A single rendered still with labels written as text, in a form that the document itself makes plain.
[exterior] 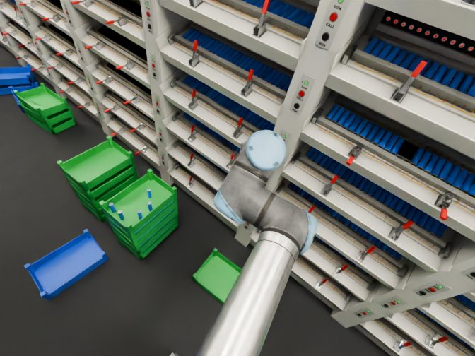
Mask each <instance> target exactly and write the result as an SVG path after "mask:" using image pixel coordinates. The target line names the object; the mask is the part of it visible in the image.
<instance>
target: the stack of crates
mask: <svg viewBox="0 0 475 356"><path fill-rule="evenodd" d="M57 164H58V165H59V167H60V169H61V170H62V172H63V173H64V176H65V177H66V179H67V180H68V182H69V183H70V185H71V187H72V189H73V190H74V192H75V194H76V195H77V197H78V199H79V200H80V202H81V204H82V205H83V206H84V207H85V208H86V209H88V210H89V211H90V212H91V213H92V214H93V215H94V216H95V217H96V218H97V219H98V220H100V221H101V222H102V223H103V222H105V221H106V220H107V218H106V217H105V214H104V213H103V211H102V208H101V207H100V204H99V202H101V201H104V202H106V201H107V200H109V199H110V198H112V197H113V196H115V195H116V194H118V193H119V192H121V191H122V190H123V189H125V188H127V187H128V186H129V185H131V184H133V183H134V182H135V181H136V180H138V179H139V178H138V174H137V171H136V165H135V162H134V156H133V153H132V152H131V151H129V152H128V151H126V150H125V149H123V148H122V147H121V146H119V145H118V144H117V143H115V142H114V141H113V140H112V137H111V136H108V137H107V141H105V142H103V143H101V144H99V145H97V146H95V147H93V148H91V149H89V150H87V151H85V152H83V153H81V154H79V155H77V156H76V157H74V158H71V159H70V160H67V161H66V162H62V161H61V160H59V161H57Z"/></svg>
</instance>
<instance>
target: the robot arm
mask: <svg viewBox="0 0 475 356"><path fill-rule="evenodd" d="M241 145H242V147H241V149H240V152H237V151H235V152H234V154H233V157H234V158H235V159H236V161H235V162H234V165H233V166H232V167H231V169H230V171H229V173H228V175H227V176H226V178H225V180H224V181H223V183H222V184H221V187H220V188H218V192H217V194H216V196H215V198H214V200H213V204H214V206H215V207H216V208H217V209H218V210H219V211H220V212H222V214H224V215H225V216H227V217H228V218H230V219H231V220H233V221H235V222H236V223H239V224H243V223H244V222H245V221H246V222H248V223H249V224H251V225H253V226H255V227H256V228H258V229H259V230H261V233H260V235H259V239H258V240H257V243H256V244H255V246H254V248H253V250H252V252H251V254H250V256H249V258H248V260H247V261H246V263H245V265H244V267H243V269H242V270H241V272H240V274H239V276H238V278H237V280H236V281H235V284H234V286H233V287H232V289H231V291H230V293H229V295H228V297H227V298H226V300H225V302H224V304H223V306H222V307H221V310H220V311H219V313H218V316H217V317H216V319H215V321H214V323H213V325H212V327H211V328H210V330H209V332H208V334H207V336H206V337H205V339H204V341H203V343H202V345H201V347H200V348H199V351H198V353H197V355H196V356H259V354H260V352H261V349H262V346H263V344H264V341H265V339H266V335H267V333H268V331H269V328H270V325H271V322H272V320H273V318H274V314H275V313H276V309H277V307H278V304H279V302H280V299H281V296H282V294H283V291H284V289H285V286H286V283H287V281H288V278H289V275H290V274H291V270H292V268H293V264H294V263H295V260H296V259H297V257H298V255H299V254H304V253H305V252H306V251H307V250H308V248H309V247H310V245H311V243H312V241H313V237H314V236H315V234H316V231H317V220H316V218H315V217H314V216H313V215H310V214H309V213H308V212H307V211H306V210H304V209H301V208H299V207H297V206H295V205H293V204H292V203H290V202H288V201H287V200H285V199H283V198H281V197H280V196H278V195H276V194H274V193H273V192H271V191H270V190H268V189H266V188H264V185H265V184H266V182H267V180H268V179H269V177H270V176H271V173H272V172H273V171H274V169H276V168H277V167H278V166H279V165H280V164H281V163H282V162H283V160H284V158H285V156H286V145H285V143H284V141H283V139H282V138H281V137H280V136H279V135H278V134H277V133H276V132H274V131H270V130H261V131H257V132H254V133H253V134H252V135H251V136H250V137H249V138H248V139H247V140H246V141H245V142H242V143H241Z"/></svg>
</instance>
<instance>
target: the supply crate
mask: <svg viewBox="0 0 475 356"><path fill-rule="evenodd" d="M147 189H150V190H151V195H152V197H151V198H149V197H148V194H147ZM175 198H177V188H176V187H175V186H174V187H171V186H170V185H168V184H167V183H165V182H164V181H163V180H162V179H160V178H159V177H157V176H156V175H154V173H153V170H151V169H148V170H147V174H145V175H144V176H142V177H141V178H140V179H138V180H136V181H135V182H134V183H133V184H131V185H129V186H128V187H127V188H125V189H123V190H122V191H121V192H119V193H118V194H116V195H115V196H113V197H112V198H110V199H109V200H107V201H106V202H104V201H101V202H99V204H100V207H101V208H102V211H103V212H104V213H105V214H106V215H108V216H109V217H110V218H111V219H112V220H113V221H115V222H116V223H117V224H118V225H119V226H120V227H121V228H122V229H123V230H125V231H126V232H127V233H128V234H129V235H131V236H132V235H133V234H134V233H135V232H136V231H137V230H138V229H140V228H141V227H142V226H143V225H145V224H146V223H147V222H148V221H149V220H150V219H151V218H153V217H154V216H155V215H156V214H158V213H159V212H160V211H161V210H162V209H164V207H166V206H167V205H168V204H169V203H171V202H172V201H173V200H174V199H175ZM148 202H151V204H152V209H153V210H152V211H149V209H148ZM109 203H113V204H114V207H115V210H116V212H115V213H113V212H112V211H111V209H110V206H109ZM119 210H121V211H122V212H123V215H124V220H121V219H120V217H119V214H118V211H119ZM137 210H141V213H142V216H143V218H142V219H141V220H139V217H138V213H137Z"/></svg>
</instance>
